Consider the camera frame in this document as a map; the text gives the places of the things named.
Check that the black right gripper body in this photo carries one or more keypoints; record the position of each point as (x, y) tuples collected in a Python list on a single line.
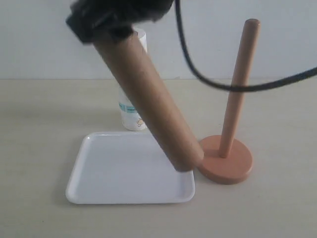
[(89, 20)]

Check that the printed paper towel roll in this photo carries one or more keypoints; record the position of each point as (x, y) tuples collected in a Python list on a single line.
[(131, 119)]

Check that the white plastic tray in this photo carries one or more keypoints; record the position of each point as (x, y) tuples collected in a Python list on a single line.
[(126, 168)]

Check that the brown cardboard tube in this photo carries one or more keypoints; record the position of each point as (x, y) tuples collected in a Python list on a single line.
[(131, 66)]

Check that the wooden paper towel holder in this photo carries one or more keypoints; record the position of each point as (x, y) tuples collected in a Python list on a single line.
[(226, 159)]

